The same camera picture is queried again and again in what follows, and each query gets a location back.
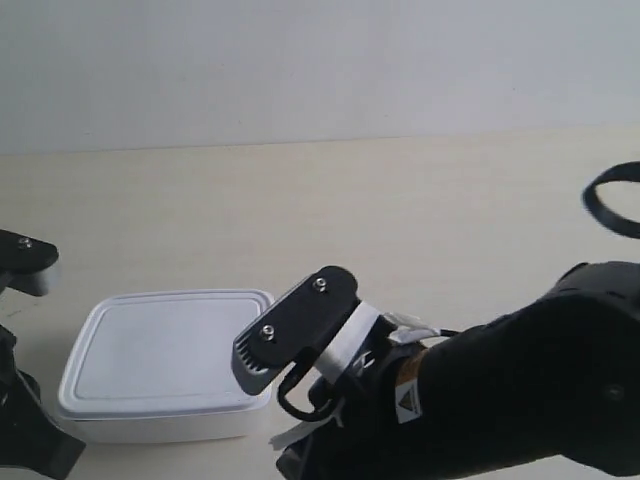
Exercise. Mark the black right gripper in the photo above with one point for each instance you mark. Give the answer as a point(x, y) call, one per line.
point(359, 411)

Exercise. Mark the white lidded plastic container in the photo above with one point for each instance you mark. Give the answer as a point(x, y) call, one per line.
point(153, 368)

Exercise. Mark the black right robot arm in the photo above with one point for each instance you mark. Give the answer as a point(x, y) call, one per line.
point(559, 377)

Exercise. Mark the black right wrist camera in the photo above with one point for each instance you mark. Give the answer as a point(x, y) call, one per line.
point(320, 323)

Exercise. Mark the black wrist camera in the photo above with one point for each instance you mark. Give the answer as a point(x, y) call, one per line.
point(28, 265)
point(320, 323)

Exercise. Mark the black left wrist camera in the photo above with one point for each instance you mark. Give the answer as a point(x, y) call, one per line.
point(28, 265)

